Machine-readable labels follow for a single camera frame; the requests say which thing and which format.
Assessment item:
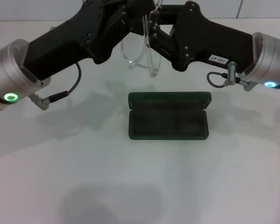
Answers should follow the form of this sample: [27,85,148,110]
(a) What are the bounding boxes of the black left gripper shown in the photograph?
[22,0,133,82]

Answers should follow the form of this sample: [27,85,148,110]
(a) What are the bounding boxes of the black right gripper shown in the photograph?
[149,0,257,73]

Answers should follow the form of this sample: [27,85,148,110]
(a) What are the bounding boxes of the clear white glasses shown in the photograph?
[120,0,164,78]

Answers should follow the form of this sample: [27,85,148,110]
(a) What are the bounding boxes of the green glasses case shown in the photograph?
[127,91,212,141]

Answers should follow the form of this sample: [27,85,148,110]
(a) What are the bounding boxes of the silver plug on right gripper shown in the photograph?
[223,61,238,86]

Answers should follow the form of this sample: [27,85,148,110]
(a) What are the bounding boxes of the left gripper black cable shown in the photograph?
[28,62,82,111]

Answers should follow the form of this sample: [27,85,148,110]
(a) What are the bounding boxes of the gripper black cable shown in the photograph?
[206,71,256,92]
[28,62,82,111]

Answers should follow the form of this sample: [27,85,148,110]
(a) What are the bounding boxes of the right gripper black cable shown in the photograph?
[206,71,256,92]

